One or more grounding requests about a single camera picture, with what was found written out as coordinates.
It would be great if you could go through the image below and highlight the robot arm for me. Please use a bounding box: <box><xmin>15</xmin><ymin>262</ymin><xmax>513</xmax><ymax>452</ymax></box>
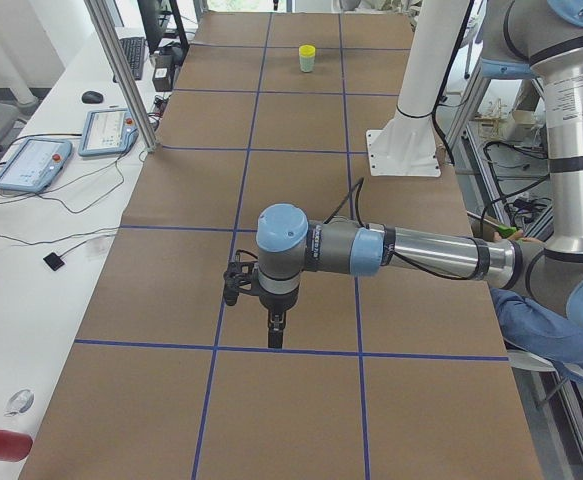
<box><xmin>253</xmin><ymin>1</ymin><xmax>583</xmax><ymax>348</ymax></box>

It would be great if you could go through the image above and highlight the black keyboard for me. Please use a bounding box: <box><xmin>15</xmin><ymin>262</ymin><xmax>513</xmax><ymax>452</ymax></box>
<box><xmin>119</xmin><ymin>37</ymin><xmax>146</xmax><ymax>80</ymax></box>

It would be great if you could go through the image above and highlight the near teach pendant tablet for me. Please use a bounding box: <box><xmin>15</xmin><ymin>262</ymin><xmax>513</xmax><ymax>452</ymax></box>
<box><xmin>0</xmin><ymin>138</ymin><xmax>73</xmax><ymax>194</ymax></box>

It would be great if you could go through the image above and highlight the yellow plastic cup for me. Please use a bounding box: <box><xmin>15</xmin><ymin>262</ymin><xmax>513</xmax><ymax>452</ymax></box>
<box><xmin>298</xmin><ymin>44</ymin><xmax>316</xmax><ymax>59</ymax></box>

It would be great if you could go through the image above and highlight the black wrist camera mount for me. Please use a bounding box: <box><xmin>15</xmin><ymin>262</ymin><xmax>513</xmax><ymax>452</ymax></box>
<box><xmin>223</xmin><ymin>249</ymin><xmax>262</xmax><ymax>306</ymax></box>

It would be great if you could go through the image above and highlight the black box with label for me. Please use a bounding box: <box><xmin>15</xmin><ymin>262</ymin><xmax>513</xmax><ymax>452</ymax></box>
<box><xmin>152</xmin><ymin>55</ymin><xmax>175</xmax><ymax>92</ymax></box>

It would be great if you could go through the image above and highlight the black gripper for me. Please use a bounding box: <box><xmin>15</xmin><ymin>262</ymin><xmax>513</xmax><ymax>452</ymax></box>
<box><xmin>260</xmin><ymin>292</ymin><xmax>298</xmax><ymax>349</ymax></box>

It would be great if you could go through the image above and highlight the small black square pad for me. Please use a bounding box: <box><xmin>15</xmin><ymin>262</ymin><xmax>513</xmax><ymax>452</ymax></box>
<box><xmin>43</xmin><ymin>252</ymin><xmax>65</xmax><ymax>271</ymax></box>

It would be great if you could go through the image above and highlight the teach pendant tablet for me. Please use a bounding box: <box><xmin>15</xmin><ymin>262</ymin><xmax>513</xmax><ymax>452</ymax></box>
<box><xmin>0</xmin><ymin>138</ymin><xmax>73</xmax><ymax>194</ymax></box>
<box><xmin>78</xmin><ymin>108</ymin><xmax>138</xmax><ymax>157</ymax></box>

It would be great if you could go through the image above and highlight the white chair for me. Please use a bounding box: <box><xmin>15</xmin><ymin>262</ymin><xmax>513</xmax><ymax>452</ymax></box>
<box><xmin>507</xmin><ymin>348</ymin><xmax>563</xmax><ymax>376</ymax></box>

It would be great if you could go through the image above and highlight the person in blue hoodie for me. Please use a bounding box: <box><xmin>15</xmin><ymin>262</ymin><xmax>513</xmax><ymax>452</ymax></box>
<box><xmin>489</xmin><ymin>282</ymin><xmax>583</xmax><ymax>384</ymax></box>

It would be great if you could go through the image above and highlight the long reacher grabber tool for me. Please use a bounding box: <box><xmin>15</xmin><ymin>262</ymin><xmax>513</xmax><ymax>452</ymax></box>
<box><xmin>466</xmin><ymin>211</ymin><xmax>518</xmax><ymax>241</ymax></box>

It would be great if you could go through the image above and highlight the aluminium frame post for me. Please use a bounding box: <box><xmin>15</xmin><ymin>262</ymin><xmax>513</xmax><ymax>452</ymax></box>
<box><xmin>84</xmin><ymin>0</ymin><xmax>158</xmax><ymax>153</ymax></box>

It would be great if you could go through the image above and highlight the far teach pendant tablet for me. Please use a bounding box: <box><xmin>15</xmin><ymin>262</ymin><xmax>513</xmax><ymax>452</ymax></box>
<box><xmin>78</xmin><ymin>108</ymin><xmax>138</xmax><ymax>157</ymax></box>

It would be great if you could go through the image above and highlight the green plastic cup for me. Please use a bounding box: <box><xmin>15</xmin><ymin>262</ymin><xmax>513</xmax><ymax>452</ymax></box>
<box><xmin>299</xmin><ymin>56</ymin><xmax>315</xmax><ymax>73</ymax></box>

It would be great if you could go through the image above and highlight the black monitor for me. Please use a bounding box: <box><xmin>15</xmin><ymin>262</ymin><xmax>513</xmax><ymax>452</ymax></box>
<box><xmin>137</xmin><ymin>0</ymin><xmax>189</xmax><ymax>53</ymax></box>

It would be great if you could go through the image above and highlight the black computer mouse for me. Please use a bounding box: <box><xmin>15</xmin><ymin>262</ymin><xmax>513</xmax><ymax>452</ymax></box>
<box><xmin>81</xmin><ymin>91</ymin><xmax>104</xmax><ymax>104</ymax></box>

